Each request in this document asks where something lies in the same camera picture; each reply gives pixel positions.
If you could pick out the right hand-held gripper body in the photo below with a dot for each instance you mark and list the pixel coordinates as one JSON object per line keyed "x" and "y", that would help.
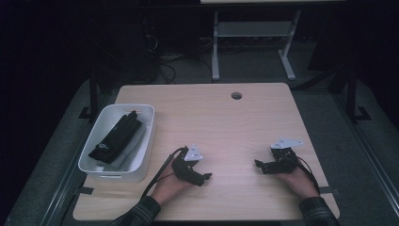
{"x": 284, "y": 161}

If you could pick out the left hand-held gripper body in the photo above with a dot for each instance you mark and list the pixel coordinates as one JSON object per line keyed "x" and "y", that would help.
{"x": 186, "y": 171}

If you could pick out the grey knitted glove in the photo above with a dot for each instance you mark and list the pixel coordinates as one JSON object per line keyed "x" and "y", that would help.
{"x": 133, "y": 150}

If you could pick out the black glove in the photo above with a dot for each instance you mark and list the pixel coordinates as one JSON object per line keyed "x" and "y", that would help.
{"x": 116, "y": 138}

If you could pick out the white plastic basket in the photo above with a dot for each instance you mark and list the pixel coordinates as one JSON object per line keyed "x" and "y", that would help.
{"x": 94, "y": 125}

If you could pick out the person's left hand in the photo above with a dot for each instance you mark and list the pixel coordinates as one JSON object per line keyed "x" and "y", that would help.
{"x": 169, "y": 188}

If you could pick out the person's right hand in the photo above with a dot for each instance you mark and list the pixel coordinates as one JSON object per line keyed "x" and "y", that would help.
{"x": 301, "y": 185}

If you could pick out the metal floor rail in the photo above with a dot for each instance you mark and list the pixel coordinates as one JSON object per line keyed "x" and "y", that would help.
{"x": 370, "y": 150}
{"x": 62, "y": 188}

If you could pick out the black metal post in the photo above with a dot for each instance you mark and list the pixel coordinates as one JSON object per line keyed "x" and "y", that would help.
{"x": 352, "y": 94}
{"x": 93, "y": 94}

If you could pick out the grey metal table frame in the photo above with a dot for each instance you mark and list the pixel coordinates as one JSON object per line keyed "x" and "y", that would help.
{"x": 251, "y": 29}

